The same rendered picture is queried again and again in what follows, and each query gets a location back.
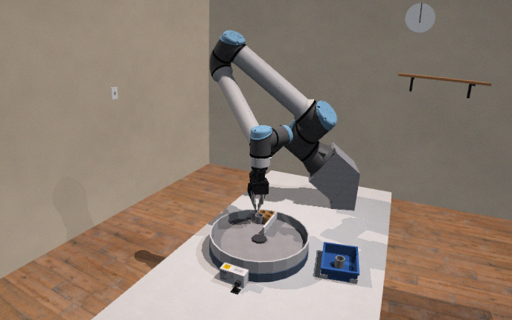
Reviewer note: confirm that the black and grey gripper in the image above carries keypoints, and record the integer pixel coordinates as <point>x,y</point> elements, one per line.
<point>258,185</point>

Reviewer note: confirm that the blue crate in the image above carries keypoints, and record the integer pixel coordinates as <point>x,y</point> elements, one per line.
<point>350,271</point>

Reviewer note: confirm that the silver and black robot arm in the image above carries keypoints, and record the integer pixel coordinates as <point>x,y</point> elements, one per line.
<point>312,119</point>

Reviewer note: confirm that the grey metal cylinder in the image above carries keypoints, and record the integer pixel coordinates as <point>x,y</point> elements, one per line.
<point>339,262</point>
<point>259,218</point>
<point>253,212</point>

